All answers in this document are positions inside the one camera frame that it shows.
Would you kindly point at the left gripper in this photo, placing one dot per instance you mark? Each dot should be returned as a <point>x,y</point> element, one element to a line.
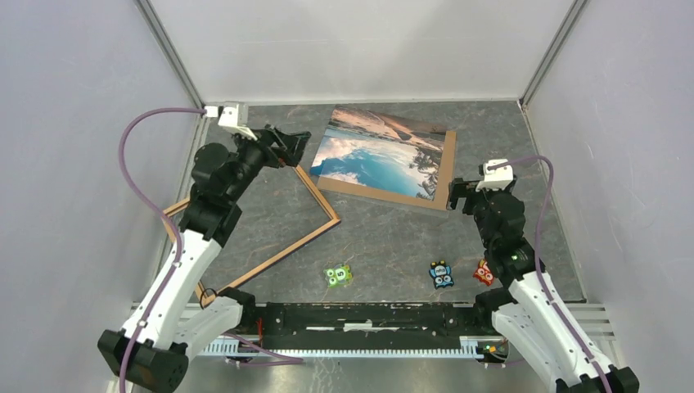
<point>291,146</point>

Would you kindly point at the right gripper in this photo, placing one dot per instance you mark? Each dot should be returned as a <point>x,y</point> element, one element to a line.
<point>466,189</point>

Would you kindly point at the landscape photo print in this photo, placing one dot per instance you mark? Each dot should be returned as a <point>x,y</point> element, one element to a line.
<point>383,126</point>

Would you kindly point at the wooden picture frame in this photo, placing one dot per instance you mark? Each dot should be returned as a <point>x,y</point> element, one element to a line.
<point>203,293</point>

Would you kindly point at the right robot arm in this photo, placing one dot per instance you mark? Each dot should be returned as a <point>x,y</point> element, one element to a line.
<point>527,309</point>

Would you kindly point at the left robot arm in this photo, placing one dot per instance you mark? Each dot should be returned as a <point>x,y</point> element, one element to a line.
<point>153,348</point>

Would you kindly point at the blue owl sticker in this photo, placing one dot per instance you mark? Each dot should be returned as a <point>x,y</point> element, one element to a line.
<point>441,274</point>

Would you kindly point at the red owl sticker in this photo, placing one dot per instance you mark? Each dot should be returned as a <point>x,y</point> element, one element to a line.
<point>483,273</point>

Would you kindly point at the green owl sticker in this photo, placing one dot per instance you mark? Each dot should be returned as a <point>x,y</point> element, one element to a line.
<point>340,275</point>

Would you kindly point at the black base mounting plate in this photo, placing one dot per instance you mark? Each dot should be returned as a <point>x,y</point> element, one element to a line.
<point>364,326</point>

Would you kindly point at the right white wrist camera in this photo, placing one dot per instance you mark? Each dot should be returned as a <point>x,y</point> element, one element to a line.
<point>496,175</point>

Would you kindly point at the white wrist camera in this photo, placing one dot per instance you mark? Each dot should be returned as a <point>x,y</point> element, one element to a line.
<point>232,118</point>
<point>496,175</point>

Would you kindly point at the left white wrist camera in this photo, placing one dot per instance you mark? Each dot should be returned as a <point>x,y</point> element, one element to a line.
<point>232,118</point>

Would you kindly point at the white slotted cable duct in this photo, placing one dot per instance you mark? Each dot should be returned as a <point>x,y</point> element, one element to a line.
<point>466,349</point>

